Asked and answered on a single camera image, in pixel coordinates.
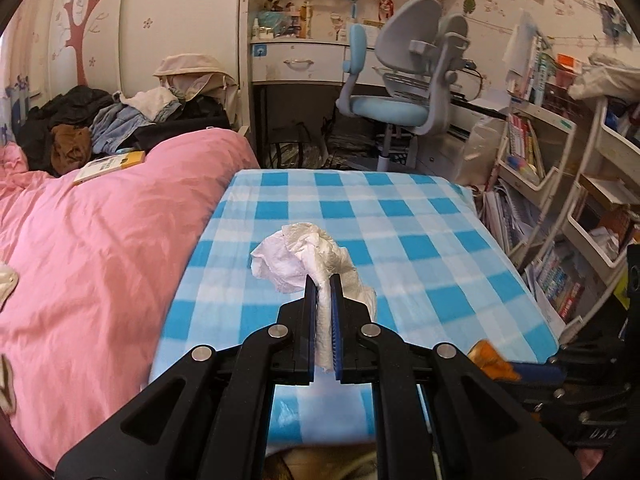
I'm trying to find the white wardrobe with tree sticker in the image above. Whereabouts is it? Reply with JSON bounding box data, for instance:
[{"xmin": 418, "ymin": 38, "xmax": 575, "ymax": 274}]
[{"xmin": 30, "ymin": 0, "xmax": 251, "ymax": 131}]

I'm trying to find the grey checked carrier bag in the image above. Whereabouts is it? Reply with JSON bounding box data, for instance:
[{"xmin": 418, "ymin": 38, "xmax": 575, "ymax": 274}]
[{"xmin": 267, "ymin": 127, "xmax": 328, "ymax": 170}]

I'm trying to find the white desk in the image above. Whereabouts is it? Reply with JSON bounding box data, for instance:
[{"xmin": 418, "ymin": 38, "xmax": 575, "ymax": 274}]
[{"xmin": 247, "ymin": 40, "xmax": 506, "ymax": 171}]

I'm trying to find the white crumpled plastic bag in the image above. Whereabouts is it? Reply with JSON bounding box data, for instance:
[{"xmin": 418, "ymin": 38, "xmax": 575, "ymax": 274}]
[{"xmin": 567, "ymin": 52, "xmax": 640, "ymax": 101}]

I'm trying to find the white garment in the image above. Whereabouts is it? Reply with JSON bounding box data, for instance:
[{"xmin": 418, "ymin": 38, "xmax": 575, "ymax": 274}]
[{"xmin": 114, "ymin": 87, "xmax": 186, "ymax": 123}]

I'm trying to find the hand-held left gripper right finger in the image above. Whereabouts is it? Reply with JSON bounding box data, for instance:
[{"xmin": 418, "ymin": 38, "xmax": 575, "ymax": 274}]
[{"xmin": 329, "ymin": 272, "xmax": 583, "ymax": 480}]

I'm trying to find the blue denim garment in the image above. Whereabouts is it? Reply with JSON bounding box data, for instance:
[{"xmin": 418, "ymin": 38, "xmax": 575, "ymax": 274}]
[{"xmin": 90, "ymin": 102, "xmax": 181, "ymax": 156}]

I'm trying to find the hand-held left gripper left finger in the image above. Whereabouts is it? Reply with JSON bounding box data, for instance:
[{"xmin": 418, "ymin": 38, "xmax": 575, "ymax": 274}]
[{"xmin": 54, "ymin": 276, "xmax": 318, "ymax": 480}]

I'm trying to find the cream quilted jacket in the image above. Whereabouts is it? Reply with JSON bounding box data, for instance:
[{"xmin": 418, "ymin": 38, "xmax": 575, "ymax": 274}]
[{"xmin": 0, "ymin": 262, "xmax": 20, "ymax": 413}]

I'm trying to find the yellow white book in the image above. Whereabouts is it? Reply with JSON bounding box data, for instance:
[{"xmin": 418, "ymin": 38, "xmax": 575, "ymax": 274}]
[{"xmin": 72, "ymin": 150, "xmax": 147, "ymax": 186}]

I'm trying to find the black garment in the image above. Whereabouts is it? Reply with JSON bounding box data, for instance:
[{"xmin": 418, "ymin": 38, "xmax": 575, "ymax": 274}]
[{"xmin": 135, "ymin": 97, "xmax": 233, "ymax": 153}]

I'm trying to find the blue grey desk chair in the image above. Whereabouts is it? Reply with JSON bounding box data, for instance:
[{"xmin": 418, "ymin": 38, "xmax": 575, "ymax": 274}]
[{"xmin": 335, "ymin": 0, "xmax": 473, "ymax": 173}]

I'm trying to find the stack of colourful books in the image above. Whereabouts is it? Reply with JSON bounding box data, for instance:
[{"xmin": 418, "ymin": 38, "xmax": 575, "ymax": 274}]
[{"xmin": 525, "ymin": 240, "xmax": 591, "ymax": 326}]

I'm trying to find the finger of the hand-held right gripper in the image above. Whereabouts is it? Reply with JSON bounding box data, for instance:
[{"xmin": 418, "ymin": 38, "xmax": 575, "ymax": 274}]
[{"xmin": 515, "ymin": 355, "xmax": 571, "ymax": 391}]

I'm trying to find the teal plastic bag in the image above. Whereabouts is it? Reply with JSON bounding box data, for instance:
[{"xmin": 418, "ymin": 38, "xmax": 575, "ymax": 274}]
[{"xmin": 257, "ymin": 10, "xmax": 293, "ymax": 36}]

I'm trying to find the pink duvet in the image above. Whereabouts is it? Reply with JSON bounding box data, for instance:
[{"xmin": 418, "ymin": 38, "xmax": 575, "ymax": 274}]
[{"xmin": 0, "ymin": 127, "xmax": 261, "ymax": 471}]

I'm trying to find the brown garment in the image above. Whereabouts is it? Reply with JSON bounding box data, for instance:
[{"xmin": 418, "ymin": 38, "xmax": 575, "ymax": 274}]
[{"xmin": 50, "ymin": 124, "xmax": 93, "ymax": 176}]

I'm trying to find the orange wrapper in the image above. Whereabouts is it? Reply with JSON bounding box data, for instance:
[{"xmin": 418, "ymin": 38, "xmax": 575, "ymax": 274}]
[{"xmin": 467, "ymin": 339, "xmax": 522, "ymax": 382}]

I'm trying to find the white book rack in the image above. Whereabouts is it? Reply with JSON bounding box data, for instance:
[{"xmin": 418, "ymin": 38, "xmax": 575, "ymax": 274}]
[
  {"xmin": 562, "ymin": 92, "xmax": 640, "ymax": 271},
  {"xmin": 492, "ymin": 95, "xmax": 578, "ymax": 271}
]

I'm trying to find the floral curtain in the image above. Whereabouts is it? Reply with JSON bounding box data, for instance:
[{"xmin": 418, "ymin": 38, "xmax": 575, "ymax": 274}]
[{"xmin": 0, "ymin": 10, "xmax": 36, "ymax": 146}]

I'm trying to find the translucent plastic bag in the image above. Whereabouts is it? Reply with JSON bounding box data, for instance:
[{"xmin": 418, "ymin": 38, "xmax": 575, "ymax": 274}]
[{"xmin": 457, "ymin": 115, "xmax": 506, "ymax": 188}]

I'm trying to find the row of upright books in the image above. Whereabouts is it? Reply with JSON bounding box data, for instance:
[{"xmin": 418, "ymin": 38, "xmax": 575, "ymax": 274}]
[{"xmin": 505, "ymin": 10, "xmax": 561, "ymax": 106}]

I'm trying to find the beige jacket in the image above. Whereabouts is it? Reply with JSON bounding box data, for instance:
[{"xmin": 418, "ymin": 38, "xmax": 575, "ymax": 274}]
[{"xmin": 152, "ymin": 54, "xmax": 238, "ymax": 111}]

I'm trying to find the blue checked tablecloth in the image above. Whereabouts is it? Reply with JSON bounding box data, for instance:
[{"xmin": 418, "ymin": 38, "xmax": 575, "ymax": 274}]
[{"xmin": 149, "ymin": 169, "xmax": 560, "ymax": 448}]

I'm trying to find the white desk drawer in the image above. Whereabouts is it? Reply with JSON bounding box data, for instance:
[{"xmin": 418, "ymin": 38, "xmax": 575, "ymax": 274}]
[{"xmin": 251, "ymin": 42, "xmax": 347, "ymax": 83}]

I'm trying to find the white tissue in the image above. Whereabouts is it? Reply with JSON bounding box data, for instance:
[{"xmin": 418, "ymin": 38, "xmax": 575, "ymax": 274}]
[{"xmin": 250, "ymin": 222, "xmax": 378, "ymax": 376}]

